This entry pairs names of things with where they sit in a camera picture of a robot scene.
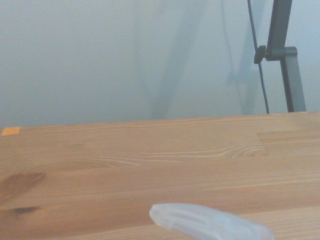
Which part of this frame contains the clear sanitizer bottle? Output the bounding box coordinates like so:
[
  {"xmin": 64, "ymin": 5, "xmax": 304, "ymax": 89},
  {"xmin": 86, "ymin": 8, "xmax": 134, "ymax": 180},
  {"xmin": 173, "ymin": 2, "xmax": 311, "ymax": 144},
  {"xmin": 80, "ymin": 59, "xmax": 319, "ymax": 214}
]
[{"xmin": 149, "ymin": 202, "xmax": 276, "ymax": 240}]

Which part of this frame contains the orange tape piece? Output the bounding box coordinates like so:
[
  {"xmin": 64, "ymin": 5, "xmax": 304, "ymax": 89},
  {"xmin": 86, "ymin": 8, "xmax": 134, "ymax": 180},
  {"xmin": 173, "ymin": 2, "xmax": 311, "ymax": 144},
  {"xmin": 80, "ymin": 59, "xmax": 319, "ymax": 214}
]
[{"xmin": 1, "ymin": 126, "xmax": 21, "ymax": 137}]

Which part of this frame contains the grey camera cable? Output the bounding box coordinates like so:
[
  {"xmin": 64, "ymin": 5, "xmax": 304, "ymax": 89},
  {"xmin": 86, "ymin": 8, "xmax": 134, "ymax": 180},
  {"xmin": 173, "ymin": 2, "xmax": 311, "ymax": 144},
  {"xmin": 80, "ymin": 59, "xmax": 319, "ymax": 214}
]
[{"xmin": 247, "ymin": 0, "xmax": 271, "ymax": 115}]

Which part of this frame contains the dark camera stand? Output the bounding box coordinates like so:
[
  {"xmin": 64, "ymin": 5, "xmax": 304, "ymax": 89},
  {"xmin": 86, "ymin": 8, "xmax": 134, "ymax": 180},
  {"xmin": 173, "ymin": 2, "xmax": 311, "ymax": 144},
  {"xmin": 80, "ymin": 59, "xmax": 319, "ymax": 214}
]
[{"xmin": 253, "ymin": 0, "xmax": 307, "ymax": 113}]

